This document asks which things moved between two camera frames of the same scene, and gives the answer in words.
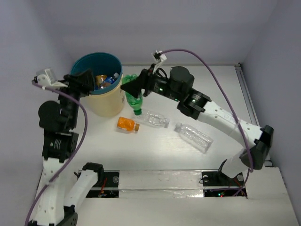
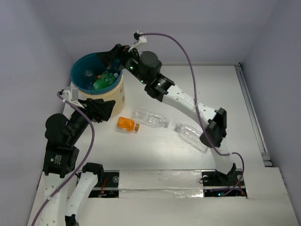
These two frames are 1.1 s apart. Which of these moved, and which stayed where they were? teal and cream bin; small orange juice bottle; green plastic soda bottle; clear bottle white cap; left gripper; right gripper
Moved: left gripper; green plastic soda bottle; right gripper
Stayed: small orange juice bottle; clear bottle white cap; teal and cream bin
